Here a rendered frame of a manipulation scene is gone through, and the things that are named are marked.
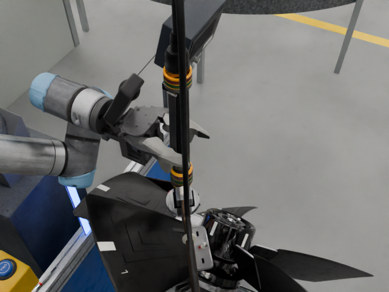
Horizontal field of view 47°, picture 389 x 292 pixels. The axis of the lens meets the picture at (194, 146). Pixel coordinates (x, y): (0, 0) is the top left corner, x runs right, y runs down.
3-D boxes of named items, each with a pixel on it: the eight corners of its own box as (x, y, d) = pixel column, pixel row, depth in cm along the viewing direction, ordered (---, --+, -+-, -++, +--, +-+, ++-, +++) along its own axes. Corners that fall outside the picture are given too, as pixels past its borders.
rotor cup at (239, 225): (247, 276, 105) (267, 225, 104) (234, 292, 91) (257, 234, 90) (193, 249, 109) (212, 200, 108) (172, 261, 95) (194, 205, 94)
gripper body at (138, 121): (168, 141, 86) (117, 119, 90) (165, 110, 80) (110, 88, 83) (147, 168, 82) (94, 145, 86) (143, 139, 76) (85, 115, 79)
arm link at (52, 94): (59, 73, 93) (32, 66, 85) (102, 90, 89) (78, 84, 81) (47, 109, 93) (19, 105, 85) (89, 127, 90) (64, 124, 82)
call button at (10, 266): (6, 280, 106) (3, 277, 105) (-7, 273, 107) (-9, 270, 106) (17, 266, 108) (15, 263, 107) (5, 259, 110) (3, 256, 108)
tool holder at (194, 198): (202, 223, 90) (203, 197, 83) (168, 227, 90) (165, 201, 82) (197, 187, 96) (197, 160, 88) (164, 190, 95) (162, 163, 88)
